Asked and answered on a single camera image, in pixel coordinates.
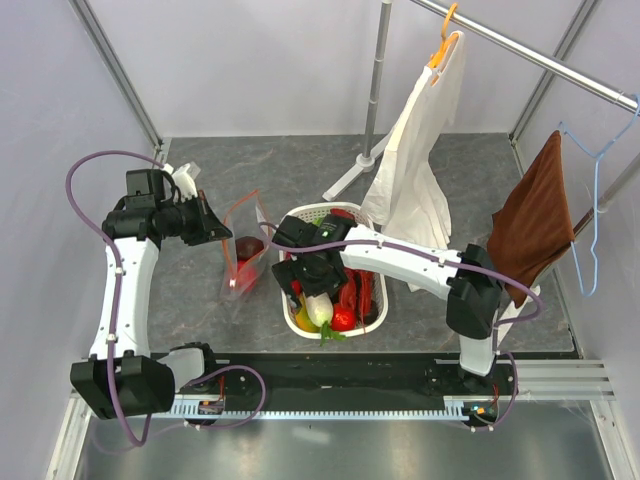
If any white plastic basket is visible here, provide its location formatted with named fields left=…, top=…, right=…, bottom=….
left=278, top=201, right=390, bottom=341

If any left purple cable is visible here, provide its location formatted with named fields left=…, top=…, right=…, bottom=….
left=65, top=150, right=266, bottom=447

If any dark red onion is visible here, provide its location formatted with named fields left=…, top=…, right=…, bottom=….
left=235, top=236, right=264, bottom=261

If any metal clothes rack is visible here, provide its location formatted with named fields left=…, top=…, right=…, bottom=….
left=322, top=0, right=640, bottom=226

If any white radish with leaves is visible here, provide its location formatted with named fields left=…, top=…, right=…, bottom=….
left=305, top=293, right=346, bottom=346

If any purple cable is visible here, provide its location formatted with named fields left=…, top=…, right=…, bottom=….
left=257, top=222, right=546, bottom=434
left=65, top=150, right=266, bottom=447

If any blue wire hanger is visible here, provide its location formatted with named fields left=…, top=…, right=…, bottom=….
left=557, top=93, right=639, bottom=298

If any red tomato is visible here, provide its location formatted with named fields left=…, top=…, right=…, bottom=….
left=330, top=305, right=357, bottom=332

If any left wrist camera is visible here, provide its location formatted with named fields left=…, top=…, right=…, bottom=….
left=162, top=162, right=201, bottom=202

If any clear zip top bag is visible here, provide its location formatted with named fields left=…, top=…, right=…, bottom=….
left=220, top=190, right=274, bottom=301

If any brown hanging towel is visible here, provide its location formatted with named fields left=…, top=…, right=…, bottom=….
left=487, top=131, right=575, bottom=287

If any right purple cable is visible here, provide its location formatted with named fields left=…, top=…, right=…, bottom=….
left=257, top=222, right=546, bottom=434

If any red crayfish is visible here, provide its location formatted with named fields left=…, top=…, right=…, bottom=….
left=332, top=269, right=377, bottom=331

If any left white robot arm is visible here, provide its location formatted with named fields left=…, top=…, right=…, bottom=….
left=70, top=192, right=232, bottom=419

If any dark grape bunch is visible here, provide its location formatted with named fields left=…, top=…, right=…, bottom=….
left=363, top=303, right=379, bottom=325

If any white hanging shirt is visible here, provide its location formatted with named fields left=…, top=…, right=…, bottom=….
left=360, top=30, right=467, bottom=293

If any red bell pepper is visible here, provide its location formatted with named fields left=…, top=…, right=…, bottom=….
left=330, top=208, right=356, bottom=221

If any red apple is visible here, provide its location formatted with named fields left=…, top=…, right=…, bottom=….
left=229, top=260, right=258, bottom=295

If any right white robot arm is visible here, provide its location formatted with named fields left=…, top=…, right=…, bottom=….
left=269, top=214, right=503, bottom=394

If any yellow green mango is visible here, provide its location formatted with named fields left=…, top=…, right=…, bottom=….
left=295, top=294, right=319, bottom=333

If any orange clothes hanger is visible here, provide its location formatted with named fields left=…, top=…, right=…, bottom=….
left=427, top=2, right=458, bottom=69

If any white slotted cable duct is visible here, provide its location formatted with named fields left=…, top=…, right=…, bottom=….
left=156, top=396, right=469, bottom=421

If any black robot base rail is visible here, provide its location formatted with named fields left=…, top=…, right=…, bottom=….
left=144, top=349, right=521, bottom=414

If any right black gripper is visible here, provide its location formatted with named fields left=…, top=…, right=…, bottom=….
left=272, top=251, right=349, bottom=313

